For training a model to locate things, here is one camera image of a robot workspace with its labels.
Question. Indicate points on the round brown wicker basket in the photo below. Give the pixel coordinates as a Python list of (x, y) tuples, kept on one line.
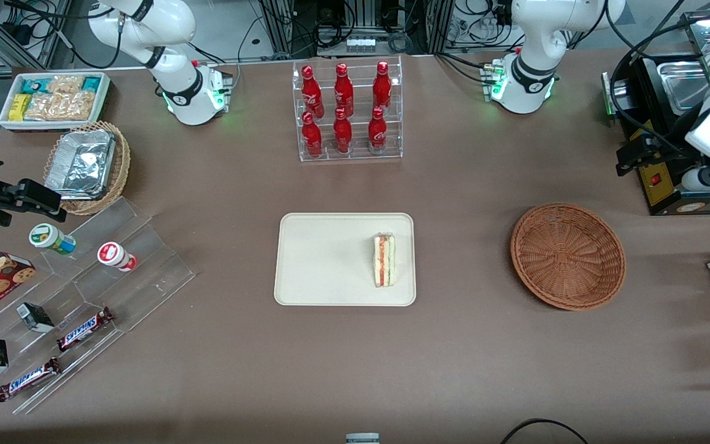
[(567, 256)]

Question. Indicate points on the white rectangular snack bin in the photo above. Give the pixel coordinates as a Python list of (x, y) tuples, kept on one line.
[(53, 125)]

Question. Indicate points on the clear acrylic stepped stand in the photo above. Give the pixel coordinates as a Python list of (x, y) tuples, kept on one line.
[(145, 271)]

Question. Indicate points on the aluminium foil tray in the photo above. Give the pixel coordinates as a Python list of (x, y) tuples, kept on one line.
[(81, 163)]

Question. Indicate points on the light wicker basket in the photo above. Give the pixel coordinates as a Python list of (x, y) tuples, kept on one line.
[(119, 166)]

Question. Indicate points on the steel machine lid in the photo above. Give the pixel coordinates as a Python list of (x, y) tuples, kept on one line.
[(709, 31)]

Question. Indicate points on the teal snack packet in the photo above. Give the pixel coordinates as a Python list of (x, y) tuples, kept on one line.
[(92, 84), (33, 86)]

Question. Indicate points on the black sealing machine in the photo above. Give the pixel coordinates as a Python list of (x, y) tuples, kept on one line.
[(660, 191)]

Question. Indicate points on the white power strip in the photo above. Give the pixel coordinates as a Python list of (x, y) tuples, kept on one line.
[(361, 45)]

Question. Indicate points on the cream rectangular tray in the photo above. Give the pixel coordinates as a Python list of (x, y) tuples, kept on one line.
[(324, 259)]

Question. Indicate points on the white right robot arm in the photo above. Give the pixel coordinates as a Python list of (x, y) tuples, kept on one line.
[(170, 24)]

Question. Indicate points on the red cola bottle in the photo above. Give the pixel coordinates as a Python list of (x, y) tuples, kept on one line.
[(342, 135), (382, 87), (312, 139), (378, 132), (312, 92), (344, 91)]

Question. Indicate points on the small clear cracker bag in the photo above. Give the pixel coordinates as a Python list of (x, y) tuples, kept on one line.
[(65, 84)]

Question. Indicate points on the yellow snack packet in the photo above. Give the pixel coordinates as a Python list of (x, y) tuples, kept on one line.
[(19, 106)]

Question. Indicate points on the grey box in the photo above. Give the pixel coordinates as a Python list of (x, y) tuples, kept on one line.
[(362, 439)]

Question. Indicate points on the clear acrylic bottle rack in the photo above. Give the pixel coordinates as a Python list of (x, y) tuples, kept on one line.
[(360, 148)]

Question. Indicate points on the green lid yogurt cup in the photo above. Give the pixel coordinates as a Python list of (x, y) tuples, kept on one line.
[(50, 238)]

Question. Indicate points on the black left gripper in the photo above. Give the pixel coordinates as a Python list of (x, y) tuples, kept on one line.
[(669, 150)]

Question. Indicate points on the steel pan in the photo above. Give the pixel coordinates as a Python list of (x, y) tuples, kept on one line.
[(681, 83)]

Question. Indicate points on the snickers bar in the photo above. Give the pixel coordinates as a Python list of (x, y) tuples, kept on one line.
[(28, 379), (84, 330)]

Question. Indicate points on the red lid yogurt cup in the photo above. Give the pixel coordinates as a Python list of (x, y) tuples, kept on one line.
[(116, 256)]

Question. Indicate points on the large clear cracker bag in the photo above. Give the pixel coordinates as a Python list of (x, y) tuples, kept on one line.
[(62, 106)]

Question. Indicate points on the triangular sandwich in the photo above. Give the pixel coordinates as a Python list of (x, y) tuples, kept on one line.
[(384, 259)]

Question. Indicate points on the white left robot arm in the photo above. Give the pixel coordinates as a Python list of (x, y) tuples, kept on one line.
[(534, 61)]

